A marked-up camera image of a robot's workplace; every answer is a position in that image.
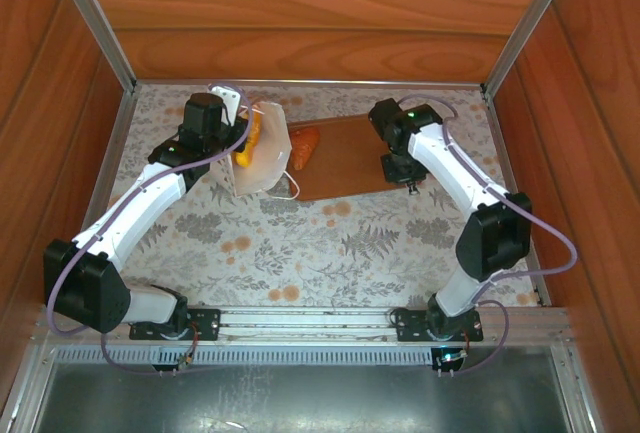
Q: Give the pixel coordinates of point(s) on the twisted golden fake bread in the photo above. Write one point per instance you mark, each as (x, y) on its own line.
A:
(245, 155)

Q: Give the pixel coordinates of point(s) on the white patterned paper bag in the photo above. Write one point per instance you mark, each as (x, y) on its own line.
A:
(270, 153)

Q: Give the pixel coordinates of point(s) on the brown rectangular tray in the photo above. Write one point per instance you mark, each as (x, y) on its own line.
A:
(350, 163)

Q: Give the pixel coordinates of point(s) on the brown fake croissant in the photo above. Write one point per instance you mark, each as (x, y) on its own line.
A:
(305, 145)

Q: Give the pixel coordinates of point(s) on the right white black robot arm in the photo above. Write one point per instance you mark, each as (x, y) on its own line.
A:
(450, 163)

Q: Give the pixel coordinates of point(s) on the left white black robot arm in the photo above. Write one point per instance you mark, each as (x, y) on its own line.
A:
(140, 208)

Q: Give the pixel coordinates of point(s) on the floral tablecloth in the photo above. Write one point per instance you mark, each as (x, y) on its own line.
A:
(300, 263)

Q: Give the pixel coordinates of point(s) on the small green-lit circuit board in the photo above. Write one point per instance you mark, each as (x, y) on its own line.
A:
(450, 357)

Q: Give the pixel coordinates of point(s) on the shiny metal sheet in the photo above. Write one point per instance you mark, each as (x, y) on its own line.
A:
(300, 398)

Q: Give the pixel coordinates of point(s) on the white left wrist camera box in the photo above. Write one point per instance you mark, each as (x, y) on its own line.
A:
(231, 103)

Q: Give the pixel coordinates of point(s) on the aluminium table edge rail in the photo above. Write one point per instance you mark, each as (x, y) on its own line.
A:
(117, 128)
(310, 83)
(496, 128)

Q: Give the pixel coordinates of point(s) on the aluminium frame post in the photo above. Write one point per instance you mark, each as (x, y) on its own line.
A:
(536, 13)
(91, 13)

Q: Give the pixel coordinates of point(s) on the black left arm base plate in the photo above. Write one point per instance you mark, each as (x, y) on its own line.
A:
(205, 323)

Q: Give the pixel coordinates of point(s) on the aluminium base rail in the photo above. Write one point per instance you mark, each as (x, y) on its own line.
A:
(300, 318)

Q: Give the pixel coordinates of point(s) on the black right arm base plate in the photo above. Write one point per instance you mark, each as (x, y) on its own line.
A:
(407, 325)

